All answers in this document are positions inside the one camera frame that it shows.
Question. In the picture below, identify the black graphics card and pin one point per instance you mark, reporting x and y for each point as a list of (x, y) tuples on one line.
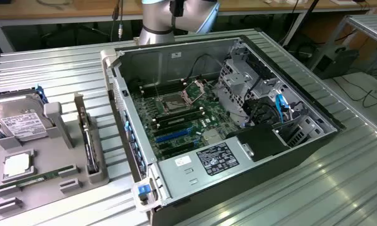
[(90, 141)]

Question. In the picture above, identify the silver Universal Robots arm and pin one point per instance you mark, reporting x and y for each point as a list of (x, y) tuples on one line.
[(154, 23)]

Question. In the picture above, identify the green motherboard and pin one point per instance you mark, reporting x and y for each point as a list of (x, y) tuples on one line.
[(207, 115)]

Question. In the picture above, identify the CPU socket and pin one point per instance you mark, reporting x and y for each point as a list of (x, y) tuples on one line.
[(173, 103)]

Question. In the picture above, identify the metal socket cover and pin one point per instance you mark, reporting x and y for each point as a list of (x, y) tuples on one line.
[(197, 90)]

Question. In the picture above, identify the blue expansion slot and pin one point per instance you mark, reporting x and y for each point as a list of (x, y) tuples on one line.
[(174, 134)]

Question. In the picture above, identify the silver chipset heatsink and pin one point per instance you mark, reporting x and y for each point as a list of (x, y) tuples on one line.
[(213, 137)]

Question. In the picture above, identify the black expansion slot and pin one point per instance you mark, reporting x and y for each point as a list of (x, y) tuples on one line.
[(179, 148)]

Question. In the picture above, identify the silver metal drive cage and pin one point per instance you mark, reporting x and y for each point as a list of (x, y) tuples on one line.
[(237, 80)]

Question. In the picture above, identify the black plastic air shroud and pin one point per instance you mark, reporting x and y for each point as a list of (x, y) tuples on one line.
[(258, 141)]

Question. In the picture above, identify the grey power supply unit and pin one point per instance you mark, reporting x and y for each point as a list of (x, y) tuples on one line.
[(182, 179)]

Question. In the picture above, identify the black open PC case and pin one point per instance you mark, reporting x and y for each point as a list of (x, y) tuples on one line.
[(239, 186)]

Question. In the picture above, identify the blue case latch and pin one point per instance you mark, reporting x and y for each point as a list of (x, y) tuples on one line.
[(145, 190)]

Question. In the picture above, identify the grey parts rack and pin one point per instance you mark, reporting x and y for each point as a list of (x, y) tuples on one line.
[(47, 164)]

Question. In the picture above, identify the black box under desk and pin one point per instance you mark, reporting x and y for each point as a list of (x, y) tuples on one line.
[(337, 62)]

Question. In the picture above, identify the silver hard disk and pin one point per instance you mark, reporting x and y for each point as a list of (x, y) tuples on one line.
[(19, 117)]

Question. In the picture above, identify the green RAM stick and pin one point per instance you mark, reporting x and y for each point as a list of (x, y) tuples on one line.
[(39, 178)]

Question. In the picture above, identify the wooden desk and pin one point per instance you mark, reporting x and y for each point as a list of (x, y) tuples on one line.
[(82, 9)]

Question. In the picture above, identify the silver CPU chip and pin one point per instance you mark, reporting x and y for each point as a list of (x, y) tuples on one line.
[(18, 166)]

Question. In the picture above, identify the metal slat side table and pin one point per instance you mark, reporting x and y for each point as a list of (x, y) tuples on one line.
[(365, 26)]

